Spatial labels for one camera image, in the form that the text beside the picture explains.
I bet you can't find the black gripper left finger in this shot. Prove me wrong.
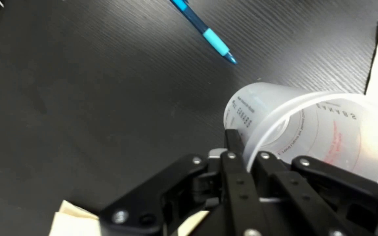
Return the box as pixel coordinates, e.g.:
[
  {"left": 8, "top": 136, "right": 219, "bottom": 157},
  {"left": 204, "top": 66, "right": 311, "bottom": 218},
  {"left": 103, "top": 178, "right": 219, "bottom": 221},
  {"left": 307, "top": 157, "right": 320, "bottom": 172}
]
[{"left": 220, "top": 130, "right": 266, "bottom": 236}]

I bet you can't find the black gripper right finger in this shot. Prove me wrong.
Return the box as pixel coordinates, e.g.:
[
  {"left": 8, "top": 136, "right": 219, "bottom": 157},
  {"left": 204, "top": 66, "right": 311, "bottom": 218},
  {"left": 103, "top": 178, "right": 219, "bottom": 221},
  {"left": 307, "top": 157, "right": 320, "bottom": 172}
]
[{"left": 250, "top": 151, "right": 378, "bottom": 236}]

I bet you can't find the translucent plastic measuring cup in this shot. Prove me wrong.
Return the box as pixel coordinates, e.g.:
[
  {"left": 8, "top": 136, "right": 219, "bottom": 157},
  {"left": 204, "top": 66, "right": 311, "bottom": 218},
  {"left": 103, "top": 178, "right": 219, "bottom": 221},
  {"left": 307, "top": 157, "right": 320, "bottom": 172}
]
[{"left": 223, "top": 83, "right": 378, "bottom": 184}]

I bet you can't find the beige sticky note pad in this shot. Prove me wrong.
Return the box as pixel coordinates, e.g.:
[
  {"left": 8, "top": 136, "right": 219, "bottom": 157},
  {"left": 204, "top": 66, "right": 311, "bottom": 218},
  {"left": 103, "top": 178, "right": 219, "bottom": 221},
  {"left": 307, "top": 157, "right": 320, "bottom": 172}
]
[{"left": 48, "top": 200, "right": 208, "bottom": 236}]

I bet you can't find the blue pen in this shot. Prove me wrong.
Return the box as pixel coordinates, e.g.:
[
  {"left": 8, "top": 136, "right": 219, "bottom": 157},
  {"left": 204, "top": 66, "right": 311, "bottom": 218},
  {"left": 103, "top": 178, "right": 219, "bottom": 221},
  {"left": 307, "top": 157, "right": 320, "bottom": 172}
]
[{"left": 169, "top": 0, "right": 237, "bottom": 65}]

